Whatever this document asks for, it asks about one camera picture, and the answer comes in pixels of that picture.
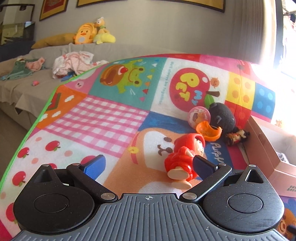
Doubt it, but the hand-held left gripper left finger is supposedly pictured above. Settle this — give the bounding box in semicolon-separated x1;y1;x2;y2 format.
28;155;118;202

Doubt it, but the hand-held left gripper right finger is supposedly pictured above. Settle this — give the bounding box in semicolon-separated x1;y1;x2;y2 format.
179;155;270;202

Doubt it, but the red hooded toy figure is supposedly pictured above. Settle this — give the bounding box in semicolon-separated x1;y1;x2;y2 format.
164;133;206;188

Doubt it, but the orange capsule half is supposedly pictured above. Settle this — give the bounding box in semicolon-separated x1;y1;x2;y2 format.
195;120;222;142

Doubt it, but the small black-haired doll figure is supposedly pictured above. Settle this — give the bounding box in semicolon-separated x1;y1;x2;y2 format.
225;128;251;146

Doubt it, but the black plush toy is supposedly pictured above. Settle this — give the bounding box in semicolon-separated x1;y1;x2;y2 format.
207;102;236;132

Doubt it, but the pink cardboard box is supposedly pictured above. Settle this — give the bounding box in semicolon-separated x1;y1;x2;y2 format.
245;115;296;197

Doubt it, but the colourful cartoon play mat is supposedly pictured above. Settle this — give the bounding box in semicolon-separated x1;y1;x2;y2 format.
0;54;296;241

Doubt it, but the pink round capsule ball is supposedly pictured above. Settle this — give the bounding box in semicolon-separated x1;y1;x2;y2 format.
188;106;211;128

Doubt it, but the grey sofa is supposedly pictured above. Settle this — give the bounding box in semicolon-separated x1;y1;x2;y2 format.
0;42;176;130

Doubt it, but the white pink clothes pile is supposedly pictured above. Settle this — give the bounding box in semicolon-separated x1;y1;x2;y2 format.
52;51;108;79

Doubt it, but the pink cloth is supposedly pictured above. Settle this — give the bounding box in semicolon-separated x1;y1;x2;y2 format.
24;57;45;71

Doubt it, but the green cloth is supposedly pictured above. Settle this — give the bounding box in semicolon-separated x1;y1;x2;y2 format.
0;58;35;80

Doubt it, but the yellow pillow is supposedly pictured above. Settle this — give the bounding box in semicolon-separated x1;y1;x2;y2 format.
35;33;77;49

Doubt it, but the orange duck plush backpack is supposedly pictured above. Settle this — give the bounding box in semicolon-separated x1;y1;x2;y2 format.
73;22;99;45

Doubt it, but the yellow duck plush toy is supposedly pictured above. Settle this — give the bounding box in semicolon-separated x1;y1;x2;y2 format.
94;17;116;44

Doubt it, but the red gold framed picture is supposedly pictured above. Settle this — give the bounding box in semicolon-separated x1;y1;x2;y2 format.
39;0;68;21

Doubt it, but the wide gold framed picture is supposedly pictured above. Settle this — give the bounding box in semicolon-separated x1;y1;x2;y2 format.
76;0;226;13

